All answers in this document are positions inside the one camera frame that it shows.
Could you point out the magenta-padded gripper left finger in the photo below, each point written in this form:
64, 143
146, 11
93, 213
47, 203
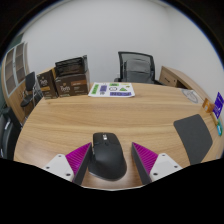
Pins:
78, 159

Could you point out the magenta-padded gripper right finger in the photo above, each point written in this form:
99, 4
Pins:
145, 158

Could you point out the black computer mouse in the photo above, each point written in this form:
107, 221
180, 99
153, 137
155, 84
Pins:
107, 158

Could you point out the dark grey mouse pad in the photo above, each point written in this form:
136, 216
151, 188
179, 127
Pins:
195, 138

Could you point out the black leather armchair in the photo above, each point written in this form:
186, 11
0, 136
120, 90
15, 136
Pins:
8, 136

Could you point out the wide brown cardboard box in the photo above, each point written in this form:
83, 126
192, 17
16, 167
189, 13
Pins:
71, 86

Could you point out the white green purple printed sheet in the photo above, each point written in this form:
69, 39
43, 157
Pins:
111, 90

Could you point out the round grey white disc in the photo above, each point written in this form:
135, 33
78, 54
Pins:
190, 95

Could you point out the small yellow packet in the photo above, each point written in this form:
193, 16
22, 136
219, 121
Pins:
214, 118

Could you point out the small green packet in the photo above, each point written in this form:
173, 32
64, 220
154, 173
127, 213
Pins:
219, 128

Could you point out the small brown cardboard box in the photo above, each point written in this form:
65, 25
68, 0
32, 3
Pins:
46, 85

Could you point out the small orange-brown box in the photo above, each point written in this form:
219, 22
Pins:
208, 105

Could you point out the wooden side desk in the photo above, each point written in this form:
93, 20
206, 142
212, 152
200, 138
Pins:
173, 77

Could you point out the wooden glass-door cabinet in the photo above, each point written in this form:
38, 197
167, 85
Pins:
13, 96

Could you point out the black mesh office chair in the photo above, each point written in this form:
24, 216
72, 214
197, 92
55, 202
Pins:
137, 68

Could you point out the purple standing card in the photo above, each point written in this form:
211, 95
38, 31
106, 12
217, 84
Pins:
219, 105

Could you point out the black visitor chair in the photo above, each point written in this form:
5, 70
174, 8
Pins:
30, 81

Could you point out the dark open cardboard box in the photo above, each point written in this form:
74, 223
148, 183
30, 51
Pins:
71, 66

